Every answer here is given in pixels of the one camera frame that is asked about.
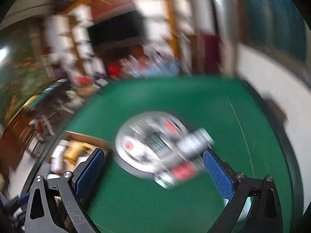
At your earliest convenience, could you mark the yellow snack packet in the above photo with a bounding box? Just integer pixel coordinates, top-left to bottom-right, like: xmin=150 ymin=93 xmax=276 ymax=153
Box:
xmin=63 ymin=140 xmax=92 ymax=164

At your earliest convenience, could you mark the white bottle green label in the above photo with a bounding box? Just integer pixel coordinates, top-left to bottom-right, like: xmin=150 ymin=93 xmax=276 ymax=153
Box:
xmin=176 ymin=128 xmax=214 ymax=160

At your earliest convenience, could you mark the cardboard box tray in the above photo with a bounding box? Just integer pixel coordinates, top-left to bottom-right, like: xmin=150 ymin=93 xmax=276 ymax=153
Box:
xmin=45 ymin=130 xmax=111 ymax=176

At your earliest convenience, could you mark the round grey table control panel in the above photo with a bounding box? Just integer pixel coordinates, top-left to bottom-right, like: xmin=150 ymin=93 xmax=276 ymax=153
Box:
xmin=113 ymin=111 xmax=193 ymax=179

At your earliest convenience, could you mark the green mahjong table background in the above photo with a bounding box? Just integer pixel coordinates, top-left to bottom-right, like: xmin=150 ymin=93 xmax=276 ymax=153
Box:
xmin=25 ymin=79 xmax=71 ymax=117

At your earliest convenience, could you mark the flower mural painting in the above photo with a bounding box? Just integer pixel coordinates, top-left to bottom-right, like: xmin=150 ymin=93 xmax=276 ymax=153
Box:
xmin=1 ymin=20 xmax=51 ymax=127

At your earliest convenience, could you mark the pile of clothes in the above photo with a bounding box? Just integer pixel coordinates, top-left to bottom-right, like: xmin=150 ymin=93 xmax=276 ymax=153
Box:
xmin=122 ymin=51 xmax=181 ymax=78

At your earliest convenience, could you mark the maroon cloth on chair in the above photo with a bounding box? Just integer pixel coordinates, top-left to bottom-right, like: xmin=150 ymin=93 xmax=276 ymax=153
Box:
xmin=202 ymin=33 xmax=221 ymax=74

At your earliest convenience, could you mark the black flat television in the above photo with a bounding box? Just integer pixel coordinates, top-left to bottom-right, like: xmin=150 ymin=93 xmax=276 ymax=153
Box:
xmin=87 ymin=10 xmax=146 ymax=50

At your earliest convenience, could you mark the window with wooden frame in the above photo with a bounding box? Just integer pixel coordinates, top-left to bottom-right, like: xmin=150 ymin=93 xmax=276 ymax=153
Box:
xmin=243 ymin=0 xmax=307 ymax=63

